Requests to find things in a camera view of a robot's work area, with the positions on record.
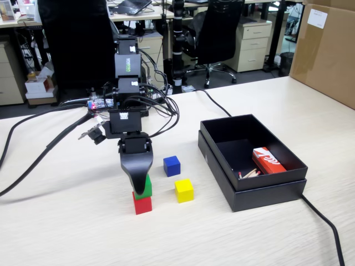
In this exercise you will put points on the black high-back office chair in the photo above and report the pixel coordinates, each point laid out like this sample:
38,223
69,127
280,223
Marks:
77,47

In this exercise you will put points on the black cardboard box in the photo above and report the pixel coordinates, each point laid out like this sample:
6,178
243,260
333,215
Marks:
294,160

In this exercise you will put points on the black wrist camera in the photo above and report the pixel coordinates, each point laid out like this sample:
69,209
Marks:
97,135

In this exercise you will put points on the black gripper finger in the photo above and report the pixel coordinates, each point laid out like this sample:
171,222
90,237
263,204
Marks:
137,171

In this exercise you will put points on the cream three-drawer cabinet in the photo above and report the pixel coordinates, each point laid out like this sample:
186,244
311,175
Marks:
252,44

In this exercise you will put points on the red-tipped wooden match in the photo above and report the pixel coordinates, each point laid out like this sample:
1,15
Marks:
240,175
251,173

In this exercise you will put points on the black open box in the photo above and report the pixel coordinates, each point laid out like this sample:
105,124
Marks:
263,198

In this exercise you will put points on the black laptop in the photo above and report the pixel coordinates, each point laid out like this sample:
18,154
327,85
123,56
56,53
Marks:
133,7

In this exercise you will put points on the black mesh office chair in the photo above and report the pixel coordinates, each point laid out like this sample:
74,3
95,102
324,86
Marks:
219,36

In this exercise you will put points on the yellow wooden cube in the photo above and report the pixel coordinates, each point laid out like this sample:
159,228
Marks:
183,191

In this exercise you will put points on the orange matchbox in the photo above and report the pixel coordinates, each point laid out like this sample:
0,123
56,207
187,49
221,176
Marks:
269,160

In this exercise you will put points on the white stacked cartons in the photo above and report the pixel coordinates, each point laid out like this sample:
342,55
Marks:
38,87

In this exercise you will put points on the controller circuit board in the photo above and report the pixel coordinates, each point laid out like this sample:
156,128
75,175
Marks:
100,104

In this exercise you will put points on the cream drawer cabinet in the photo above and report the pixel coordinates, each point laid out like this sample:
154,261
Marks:
151,52
8,77

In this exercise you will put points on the red wooden cube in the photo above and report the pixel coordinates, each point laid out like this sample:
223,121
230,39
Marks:
142,205

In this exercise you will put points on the green wooden cube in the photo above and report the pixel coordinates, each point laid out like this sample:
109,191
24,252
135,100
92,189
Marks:
148,187

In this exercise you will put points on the black vertical pole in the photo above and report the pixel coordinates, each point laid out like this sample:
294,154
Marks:
177,55

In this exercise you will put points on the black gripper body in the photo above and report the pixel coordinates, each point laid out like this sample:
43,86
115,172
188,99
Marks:
135,144

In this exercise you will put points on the black waste bin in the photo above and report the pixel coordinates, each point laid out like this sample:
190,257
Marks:
286,63

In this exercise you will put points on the large brown cardboard box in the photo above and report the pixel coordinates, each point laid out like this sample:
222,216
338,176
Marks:
327,50

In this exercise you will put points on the long cream office desk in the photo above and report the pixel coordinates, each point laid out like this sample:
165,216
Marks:
133,16

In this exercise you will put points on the framed picture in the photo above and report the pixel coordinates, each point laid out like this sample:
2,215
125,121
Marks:
7,9

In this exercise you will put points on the blue wooden cube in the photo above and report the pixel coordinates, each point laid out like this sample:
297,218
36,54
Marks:
172,165

